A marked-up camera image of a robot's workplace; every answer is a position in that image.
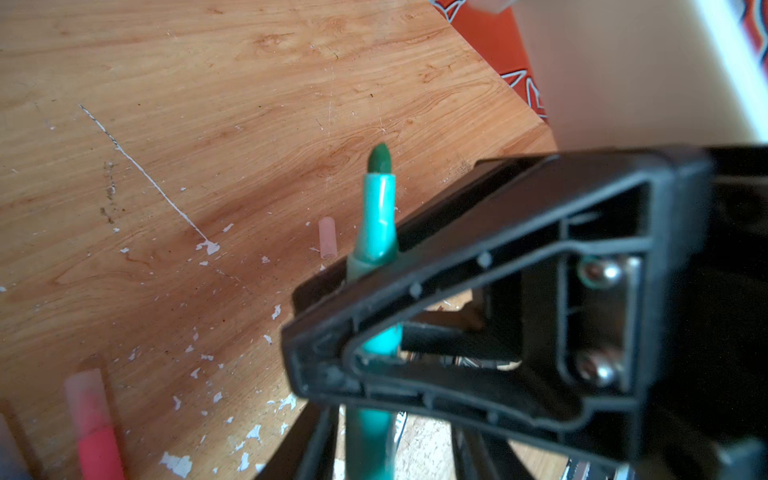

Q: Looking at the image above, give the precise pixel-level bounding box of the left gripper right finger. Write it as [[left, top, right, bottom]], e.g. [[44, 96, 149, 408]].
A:
[[282, 147, 714, 456]]

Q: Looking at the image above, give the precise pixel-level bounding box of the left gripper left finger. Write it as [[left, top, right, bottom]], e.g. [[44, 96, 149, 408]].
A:
[[257, 403, 339, 480]]

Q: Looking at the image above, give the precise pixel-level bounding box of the green marker pen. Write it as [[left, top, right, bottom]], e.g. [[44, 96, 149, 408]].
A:
[[345, 143, 399, 479]]

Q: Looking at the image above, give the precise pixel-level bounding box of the pink marker pen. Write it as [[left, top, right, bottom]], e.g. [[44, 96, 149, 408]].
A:
[[64, 369, 125, 480]]

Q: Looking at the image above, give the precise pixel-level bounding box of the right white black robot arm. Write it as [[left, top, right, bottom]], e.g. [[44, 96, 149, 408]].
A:
[[475, 1, 767, 150]]

